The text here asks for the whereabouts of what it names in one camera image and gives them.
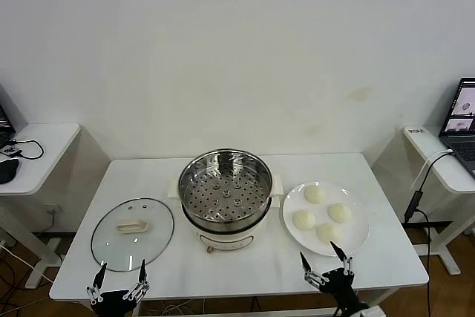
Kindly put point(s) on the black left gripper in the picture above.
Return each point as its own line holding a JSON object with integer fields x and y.
{"x": 111, "y": 304}

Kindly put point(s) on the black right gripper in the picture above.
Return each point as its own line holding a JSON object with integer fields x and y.
{"x": 339, "y": 285}

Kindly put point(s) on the white steamed baozi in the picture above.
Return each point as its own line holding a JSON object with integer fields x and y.
{"x": 327, "y": 232}
{"x": 304, "y": 219}
{"x": 315, "y": 195}
{"x": 339, "y": 212}

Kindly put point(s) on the perforated steel steamer basket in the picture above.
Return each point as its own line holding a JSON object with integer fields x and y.
{"x": 256, "y": 176}

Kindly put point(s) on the round glass pot lid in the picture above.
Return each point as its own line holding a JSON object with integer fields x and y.
{"x": 156, "y": 220}

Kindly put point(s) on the round white plate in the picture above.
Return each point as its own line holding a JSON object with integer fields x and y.
{"x": 293, "y": 200}

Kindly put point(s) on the white electric cooker pot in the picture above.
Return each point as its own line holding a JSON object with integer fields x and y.
{"x": 230, "y": 237}

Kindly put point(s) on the large white table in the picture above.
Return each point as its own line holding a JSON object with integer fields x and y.
{"x": 148, "y": 172}

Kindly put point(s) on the white side table with label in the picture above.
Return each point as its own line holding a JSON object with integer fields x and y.
{"x": 445, "y": 179}

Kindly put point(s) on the white side table with mouse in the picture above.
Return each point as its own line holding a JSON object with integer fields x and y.
{"x": 41, "y": 153}

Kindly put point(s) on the black computer mouse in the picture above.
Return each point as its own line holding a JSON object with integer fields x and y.
{"x": 7, "y": 170}

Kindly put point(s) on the small white label sticker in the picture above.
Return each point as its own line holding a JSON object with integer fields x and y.
{"x": 415, "y": 131}

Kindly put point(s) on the black open laptop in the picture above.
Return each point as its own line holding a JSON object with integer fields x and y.
{"x": 5, "y": 127}

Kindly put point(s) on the grey open laptop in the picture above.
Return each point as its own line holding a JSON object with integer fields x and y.
{"x": 460, "y": 120}

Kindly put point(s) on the white wall socket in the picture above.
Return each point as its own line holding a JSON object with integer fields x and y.
{"x": 53, "y": 208}

